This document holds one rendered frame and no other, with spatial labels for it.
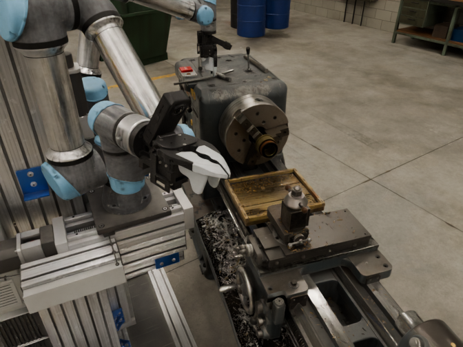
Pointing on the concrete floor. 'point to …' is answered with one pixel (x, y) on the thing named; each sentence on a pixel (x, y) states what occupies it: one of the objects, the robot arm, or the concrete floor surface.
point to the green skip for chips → (145, 30)
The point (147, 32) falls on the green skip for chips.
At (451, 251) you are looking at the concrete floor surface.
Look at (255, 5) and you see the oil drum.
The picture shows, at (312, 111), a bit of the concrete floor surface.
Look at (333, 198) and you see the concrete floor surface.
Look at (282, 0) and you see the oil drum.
